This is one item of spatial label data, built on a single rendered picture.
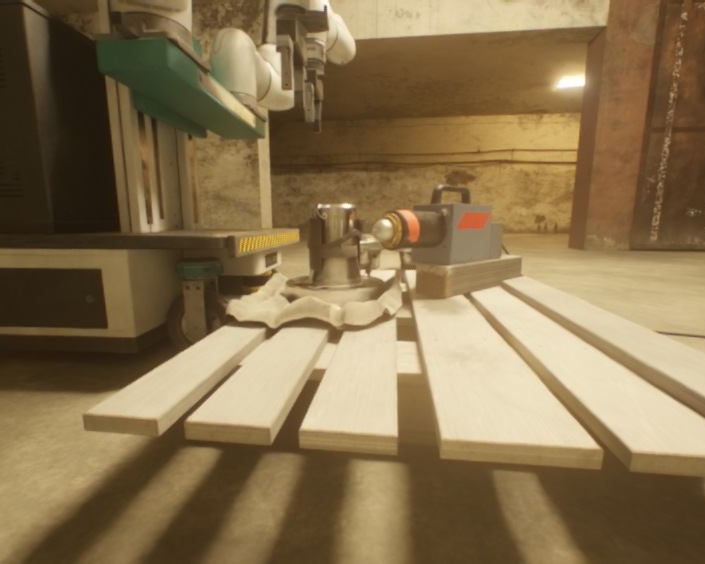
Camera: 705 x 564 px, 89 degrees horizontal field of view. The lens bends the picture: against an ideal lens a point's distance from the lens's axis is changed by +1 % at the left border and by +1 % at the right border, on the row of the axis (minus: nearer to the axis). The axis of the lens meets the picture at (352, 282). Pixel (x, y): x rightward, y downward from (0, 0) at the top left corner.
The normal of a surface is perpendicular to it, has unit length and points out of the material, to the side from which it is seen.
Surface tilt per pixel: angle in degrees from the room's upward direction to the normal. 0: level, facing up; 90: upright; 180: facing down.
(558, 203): 90
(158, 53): 90
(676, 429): 0
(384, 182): 90
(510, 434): 0
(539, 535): 0
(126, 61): 90
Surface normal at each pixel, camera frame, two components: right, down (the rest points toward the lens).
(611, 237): -0.12, 0.16
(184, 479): 0.00, -0.99
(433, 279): -0.76, 0.11
